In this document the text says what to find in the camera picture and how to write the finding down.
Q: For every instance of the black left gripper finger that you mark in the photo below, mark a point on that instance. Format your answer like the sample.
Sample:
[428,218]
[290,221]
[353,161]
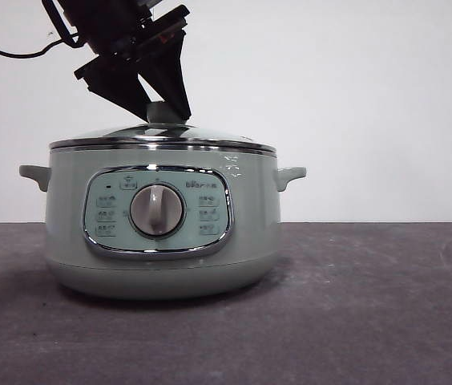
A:
[172,76]
[118,86]

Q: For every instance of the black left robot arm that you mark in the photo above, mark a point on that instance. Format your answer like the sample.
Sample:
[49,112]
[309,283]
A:
[102,24]

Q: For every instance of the glass lid with green knob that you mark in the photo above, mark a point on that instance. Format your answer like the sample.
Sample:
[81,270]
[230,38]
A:
[164,116]

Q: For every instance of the sage green electric pot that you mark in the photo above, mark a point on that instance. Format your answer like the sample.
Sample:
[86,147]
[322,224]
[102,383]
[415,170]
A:
[69,240]

